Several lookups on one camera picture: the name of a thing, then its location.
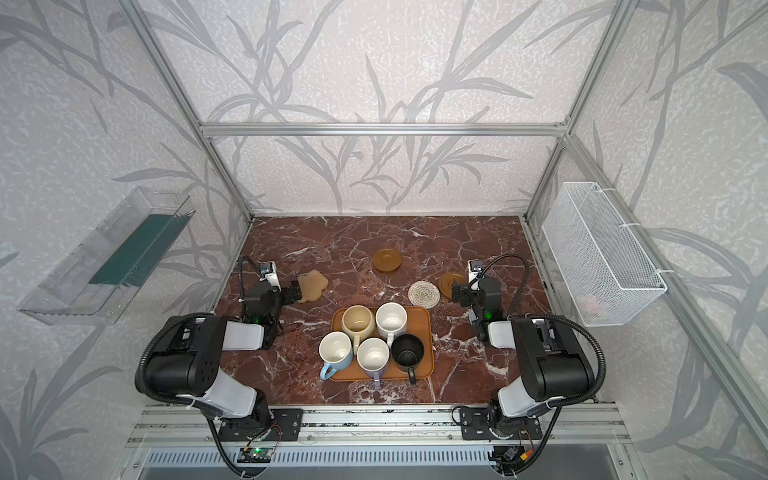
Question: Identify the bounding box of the round wooden saucer coaster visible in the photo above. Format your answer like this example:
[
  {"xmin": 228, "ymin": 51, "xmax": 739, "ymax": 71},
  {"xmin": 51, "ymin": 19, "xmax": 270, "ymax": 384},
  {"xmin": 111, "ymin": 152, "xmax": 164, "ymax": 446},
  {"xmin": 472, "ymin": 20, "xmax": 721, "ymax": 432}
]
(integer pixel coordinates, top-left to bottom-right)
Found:
[{"xmin": 438, "ymin": 271, "xmax": 467, "ymax": 301}]

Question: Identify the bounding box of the flower-shaped cork coaster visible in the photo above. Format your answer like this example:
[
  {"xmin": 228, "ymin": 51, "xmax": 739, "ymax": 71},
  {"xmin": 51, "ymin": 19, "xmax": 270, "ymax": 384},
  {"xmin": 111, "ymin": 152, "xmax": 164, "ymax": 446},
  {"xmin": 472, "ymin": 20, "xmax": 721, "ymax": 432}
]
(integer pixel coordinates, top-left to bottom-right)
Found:
[{"xmin": 298, "ymin": 270, "xmax": 329, "ymax": 303}]

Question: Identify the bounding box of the woven multicolour round coaster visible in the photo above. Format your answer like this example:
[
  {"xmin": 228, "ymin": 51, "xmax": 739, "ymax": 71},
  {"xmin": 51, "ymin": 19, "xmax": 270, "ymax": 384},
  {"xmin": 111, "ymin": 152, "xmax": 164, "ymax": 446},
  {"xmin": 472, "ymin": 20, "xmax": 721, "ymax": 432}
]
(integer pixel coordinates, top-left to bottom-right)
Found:
[{"xmin": 408, "ymin": 280, "xmax": 441, "ymax": 309}]

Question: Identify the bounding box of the beige glazed mug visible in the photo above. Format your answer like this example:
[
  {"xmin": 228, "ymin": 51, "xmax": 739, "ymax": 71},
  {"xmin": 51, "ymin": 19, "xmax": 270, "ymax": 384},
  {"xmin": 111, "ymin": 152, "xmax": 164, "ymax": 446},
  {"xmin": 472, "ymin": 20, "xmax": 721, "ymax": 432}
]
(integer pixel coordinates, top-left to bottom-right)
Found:
[{"xmin": 341, "ymin": 305, "xmax": 376, "ymax": 354}]

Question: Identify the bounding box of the dark round wooden coaster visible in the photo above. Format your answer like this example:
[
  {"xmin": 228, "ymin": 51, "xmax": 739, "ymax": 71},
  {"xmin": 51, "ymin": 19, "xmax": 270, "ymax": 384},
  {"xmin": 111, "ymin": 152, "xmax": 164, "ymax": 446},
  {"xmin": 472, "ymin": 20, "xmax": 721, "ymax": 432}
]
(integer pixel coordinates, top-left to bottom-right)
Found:
[{"xmin": 372, "ymin": 248, "xmax": 402, "ymax": 273}]

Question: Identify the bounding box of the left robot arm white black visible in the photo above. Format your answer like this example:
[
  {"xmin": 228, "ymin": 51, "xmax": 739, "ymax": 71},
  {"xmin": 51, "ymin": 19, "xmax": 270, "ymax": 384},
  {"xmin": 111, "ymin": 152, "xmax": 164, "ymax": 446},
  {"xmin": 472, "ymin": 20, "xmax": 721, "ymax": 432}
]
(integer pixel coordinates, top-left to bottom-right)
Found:
[{"xmin": 134, "ymin": 280, "xmax": 303, "ymax": 442}]

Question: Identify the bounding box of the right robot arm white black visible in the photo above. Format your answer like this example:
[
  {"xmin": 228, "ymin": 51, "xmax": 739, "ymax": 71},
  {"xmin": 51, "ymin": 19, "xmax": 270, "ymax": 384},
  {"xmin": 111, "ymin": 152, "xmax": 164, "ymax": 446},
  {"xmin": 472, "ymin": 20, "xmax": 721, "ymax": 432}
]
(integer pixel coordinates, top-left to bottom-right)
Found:
[{"xmin": 451, "ymin": 277, "xmax": 607, "ymax": 440}]

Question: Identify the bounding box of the orange rectangular tray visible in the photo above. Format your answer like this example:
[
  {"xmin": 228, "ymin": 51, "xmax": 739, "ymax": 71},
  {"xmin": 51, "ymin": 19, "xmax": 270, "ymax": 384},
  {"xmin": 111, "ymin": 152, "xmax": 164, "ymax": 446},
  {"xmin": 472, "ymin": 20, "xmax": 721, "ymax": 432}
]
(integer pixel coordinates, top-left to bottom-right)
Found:
[{"xmin": 319, "ymin": 302, "xmax": 434, "ymax": 388}]

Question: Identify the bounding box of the light blue mug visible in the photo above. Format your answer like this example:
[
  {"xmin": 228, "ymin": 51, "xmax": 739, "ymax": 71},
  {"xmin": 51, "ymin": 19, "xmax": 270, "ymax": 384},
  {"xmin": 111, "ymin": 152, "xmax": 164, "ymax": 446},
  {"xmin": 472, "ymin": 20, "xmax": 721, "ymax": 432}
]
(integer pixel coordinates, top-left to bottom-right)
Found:
[{"xmin": 319, "ymin": 331, "xmax": 354, "ymax": 381}]

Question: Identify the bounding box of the black mug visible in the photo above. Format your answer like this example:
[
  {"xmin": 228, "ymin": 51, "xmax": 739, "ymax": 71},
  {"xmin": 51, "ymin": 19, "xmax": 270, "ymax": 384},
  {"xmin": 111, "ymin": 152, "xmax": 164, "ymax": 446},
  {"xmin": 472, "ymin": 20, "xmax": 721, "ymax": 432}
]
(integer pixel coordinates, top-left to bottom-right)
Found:
[{"xmin": 390, "ymin": 334, "xmax": 425, "ymax": 385}]

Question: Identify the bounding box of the white speckled mug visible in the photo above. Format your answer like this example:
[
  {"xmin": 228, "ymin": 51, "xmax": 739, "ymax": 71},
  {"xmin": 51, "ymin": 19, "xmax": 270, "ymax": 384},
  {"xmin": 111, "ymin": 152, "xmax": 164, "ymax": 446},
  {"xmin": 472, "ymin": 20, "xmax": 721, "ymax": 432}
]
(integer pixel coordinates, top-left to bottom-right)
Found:
[{"xmin": 375, "ymin": 302, "xmax": 408, "ymax": 347}]

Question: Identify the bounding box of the pink object in basket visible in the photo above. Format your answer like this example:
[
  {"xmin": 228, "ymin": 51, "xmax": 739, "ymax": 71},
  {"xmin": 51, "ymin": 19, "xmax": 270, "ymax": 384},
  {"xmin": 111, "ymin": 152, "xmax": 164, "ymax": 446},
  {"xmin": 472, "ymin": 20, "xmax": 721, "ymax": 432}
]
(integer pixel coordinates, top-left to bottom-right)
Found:
[{"xmin": 576, "ymin": 294, "xmax": 605, "ymax": 318}]

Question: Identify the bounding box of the purple mug white inside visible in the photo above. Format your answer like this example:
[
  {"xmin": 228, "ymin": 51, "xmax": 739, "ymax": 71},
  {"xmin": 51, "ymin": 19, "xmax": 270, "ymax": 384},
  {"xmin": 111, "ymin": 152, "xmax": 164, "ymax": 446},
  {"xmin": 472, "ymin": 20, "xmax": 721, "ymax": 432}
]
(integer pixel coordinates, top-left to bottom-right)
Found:
[{"xmin": 356, "ymin": 337, "xmax": 390, "ymax": 390}]

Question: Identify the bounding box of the green circuit board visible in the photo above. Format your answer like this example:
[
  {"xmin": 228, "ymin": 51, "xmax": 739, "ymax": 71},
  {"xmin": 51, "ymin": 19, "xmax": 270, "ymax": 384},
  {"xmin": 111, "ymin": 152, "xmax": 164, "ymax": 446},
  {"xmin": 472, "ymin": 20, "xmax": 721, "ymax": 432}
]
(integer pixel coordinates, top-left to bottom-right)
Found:
[{"xmin": 237, "ymin": 447, "xmax": 274, "ymax": 464}]

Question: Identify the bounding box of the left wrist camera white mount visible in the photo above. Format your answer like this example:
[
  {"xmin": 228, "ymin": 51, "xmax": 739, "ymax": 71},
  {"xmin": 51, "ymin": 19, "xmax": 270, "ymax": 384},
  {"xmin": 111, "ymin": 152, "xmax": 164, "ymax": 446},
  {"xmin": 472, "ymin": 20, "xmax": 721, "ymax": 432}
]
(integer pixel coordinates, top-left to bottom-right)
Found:
[{"xmin": 257, "ymin": 261, "xmax": 281, "ymax": 290}]

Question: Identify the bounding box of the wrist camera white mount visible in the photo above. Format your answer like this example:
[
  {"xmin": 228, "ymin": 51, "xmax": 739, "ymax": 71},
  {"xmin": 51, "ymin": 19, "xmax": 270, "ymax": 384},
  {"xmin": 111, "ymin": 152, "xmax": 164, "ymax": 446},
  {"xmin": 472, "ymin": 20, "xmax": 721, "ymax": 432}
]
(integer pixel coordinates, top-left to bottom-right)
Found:
[
  {"xmin": 467, "ymin": 260, "xmax": 484, "ymax": 283},
  {"xmin": 257, "ymin": 261, "xmax": 281, "ymax": 290}
]

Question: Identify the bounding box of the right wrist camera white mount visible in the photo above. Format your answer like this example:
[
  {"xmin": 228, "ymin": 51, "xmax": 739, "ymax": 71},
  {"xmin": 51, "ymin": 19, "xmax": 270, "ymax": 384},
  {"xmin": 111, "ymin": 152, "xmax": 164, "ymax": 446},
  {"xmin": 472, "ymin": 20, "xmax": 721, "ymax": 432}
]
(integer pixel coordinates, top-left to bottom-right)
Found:
[{"xmin": 467, "ymin": 260, "xmax": 484, "ymax": 283}]

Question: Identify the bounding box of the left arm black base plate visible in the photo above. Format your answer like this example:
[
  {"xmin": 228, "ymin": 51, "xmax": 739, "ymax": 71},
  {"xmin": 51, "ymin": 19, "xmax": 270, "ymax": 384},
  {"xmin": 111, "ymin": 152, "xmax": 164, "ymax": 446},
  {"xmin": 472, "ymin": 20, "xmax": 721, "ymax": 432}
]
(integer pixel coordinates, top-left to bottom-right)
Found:
[{"xmin": 218, "ymin": 408, "xmax": 304, "ymax": 442}]

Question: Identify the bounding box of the white wire mesh basket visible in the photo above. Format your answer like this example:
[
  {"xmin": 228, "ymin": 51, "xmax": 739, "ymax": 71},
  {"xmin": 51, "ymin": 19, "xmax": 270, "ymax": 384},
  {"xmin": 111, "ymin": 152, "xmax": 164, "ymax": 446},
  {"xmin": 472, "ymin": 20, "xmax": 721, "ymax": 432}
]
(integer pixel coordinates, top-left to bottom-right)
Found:
[{"xmin": 543, "ymin": 182, "xmax": 667, "ymax": 327}]

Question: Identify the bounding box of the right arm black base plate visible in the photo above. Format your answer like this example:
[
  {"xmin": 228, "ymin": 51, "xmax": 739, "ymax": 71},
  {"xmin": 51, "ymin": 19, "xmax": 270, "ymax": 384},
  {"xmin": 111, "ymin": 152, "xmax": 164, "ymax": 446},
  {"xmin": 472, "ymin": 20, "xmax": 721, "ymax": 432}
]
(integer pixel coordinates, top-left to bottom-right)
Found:
[{"xmin": 451, "ymin": 405, "xmax": 543, "ymax": 441}]

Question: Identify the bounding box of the right electronics board with wires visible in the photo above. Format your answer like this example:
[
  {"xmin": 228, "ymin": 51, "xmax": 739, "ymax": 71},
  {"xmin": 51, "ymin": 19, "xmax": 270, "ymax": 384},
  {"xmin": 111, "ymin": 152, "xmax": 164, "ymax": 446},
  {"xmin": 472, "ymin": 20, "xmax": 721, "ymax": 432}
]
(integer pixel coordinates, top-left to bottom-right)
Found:
[{"xmin": 488, "ymin": 445, "xmax": 534, "ymax": 466}]

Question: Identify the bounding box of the aluminium front rail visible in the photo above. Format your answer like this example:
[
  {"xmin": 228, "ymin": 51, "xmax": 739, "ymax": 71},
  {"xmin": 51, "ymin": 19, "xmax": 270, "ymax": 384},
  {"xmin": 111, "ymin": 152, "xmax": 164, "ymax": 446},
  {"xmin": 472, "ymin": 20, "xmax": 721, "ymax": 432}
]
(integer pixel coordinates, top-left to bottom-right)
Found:
[{"xmin": 126, "ymin": 403, "xmax": 632, "ymax": 448}]

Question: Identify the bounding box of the clear plastic wall bin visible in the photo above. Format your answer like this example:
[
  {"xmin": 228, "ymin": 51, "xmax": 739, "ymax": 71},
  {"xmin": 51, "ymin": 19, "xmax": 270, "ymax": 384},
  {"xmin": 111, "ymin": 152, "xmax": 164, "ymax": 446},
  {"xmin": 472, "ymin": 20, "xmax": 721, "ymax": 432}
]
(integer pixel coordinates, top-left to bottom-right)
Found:
[{"xmin": 18, "ymin": 187, "xmax": 196, "ymax": 326}]

